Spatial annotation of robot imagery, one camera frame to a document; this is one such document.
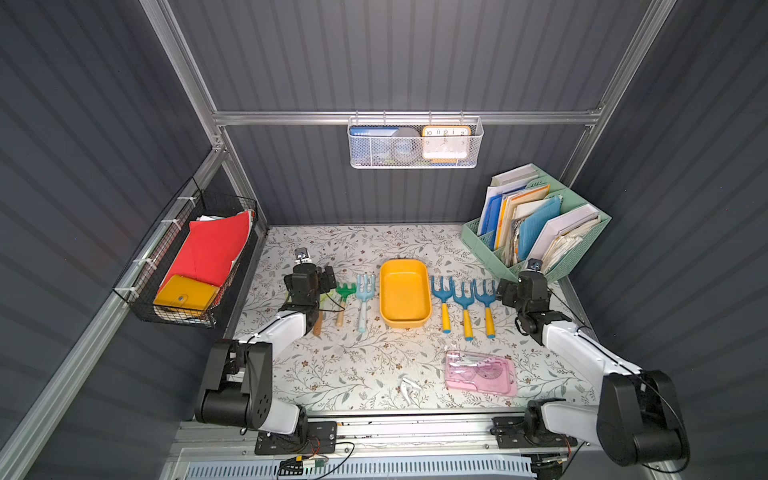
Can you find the white paper scrap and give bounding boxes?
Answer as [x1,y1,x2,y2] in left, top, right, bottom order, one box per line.
[399,377,422,405]

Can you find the white wire wall basket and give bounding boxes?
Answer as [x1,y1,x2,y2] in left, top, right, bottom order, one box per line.
[347,115,484,169]

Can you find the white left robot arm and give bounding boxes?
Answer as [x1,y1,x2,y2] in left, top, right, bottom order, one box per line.
[194,263,336,436]

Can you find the white binder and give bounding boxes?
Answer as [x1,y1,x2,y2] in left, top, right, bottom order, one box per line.
[526,204,600,273]

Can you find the yellow white clock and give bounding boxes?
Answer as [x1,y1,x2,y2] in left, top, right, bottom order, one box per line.
[422,125,472,162]

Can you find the blue box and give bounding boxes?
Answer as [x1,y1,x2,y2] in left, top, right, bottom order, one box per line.
[348,126,398,168]

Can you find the pink plastic pencil case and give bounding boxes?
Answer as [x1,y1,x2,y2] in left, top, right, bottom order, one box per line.
[444,351,518,397]

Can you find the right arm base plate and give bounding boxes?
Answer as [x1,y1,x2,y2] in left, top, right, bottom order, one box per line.
[489,416,579,449]

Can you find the yellow case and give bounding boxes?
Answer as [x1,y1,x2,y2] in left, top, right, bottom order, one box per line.
[154,275,219,311]

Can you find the orange yellow book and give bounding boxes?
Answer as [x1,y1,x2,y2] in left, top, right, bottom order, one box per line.
[493,184,550,250]

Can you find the blue rake yellow handle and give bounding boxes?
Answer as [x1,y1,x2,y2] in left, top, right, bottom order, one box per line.
[453,281,474,341]
[472,280,496,339]
[430,276,455,334]

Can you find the green plastic file organizer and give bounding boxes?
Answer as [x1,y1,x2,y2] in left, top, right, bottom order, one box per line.
[461,164,611,282]

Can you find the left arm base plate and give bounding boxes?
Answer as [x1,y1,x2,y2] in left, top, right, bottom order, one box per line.
[254,421,338,456]

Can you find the white vented rail cover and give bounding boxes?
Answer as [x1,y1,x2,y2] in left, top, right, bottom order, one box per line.
[175,454,537,479]

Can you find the black wire wall basket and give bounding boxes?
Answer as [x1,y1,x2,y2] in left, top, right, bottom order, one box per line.
[113,181,259,328]

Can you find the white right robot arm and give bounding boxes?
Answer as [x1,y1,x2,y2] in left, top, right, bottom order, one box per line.
[496,270,691,470]

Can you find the red folder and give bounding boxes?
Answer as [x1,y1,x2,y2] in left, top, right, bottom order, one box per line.
[161,210,254,287]

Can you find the grey tape roll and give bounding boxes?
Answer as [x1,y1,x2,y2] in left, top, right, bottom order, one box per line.
[390,127,422,164]

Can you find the light blue hand rake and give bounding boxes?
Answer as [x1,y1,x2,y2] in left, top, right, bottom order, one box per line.
[356,274,376,333]

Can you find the stack of magazines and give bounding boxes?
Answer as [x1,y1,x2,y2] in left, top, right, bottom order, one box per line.
[502,199,547,267]

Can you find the yellow plastic storage box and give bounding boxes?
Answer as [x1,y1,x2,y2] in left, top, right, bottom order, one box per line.
[379,259,432,329]

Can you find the green rake wooden handle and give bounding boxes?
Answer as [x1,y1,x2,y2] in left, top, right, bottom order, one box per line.
[335,283,357,328]

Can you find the teal folder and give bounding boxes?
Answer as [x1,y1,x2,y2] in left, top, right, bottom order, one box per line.
[517,196,562,262]

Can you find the lime rake wooden handle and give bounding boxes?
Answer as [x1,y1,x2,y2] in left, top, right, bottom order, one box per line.
[312,294,328,338]

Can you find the blue folder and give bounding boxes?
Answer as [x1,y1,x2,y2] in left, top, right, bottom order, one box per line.
[477,190,520,236]

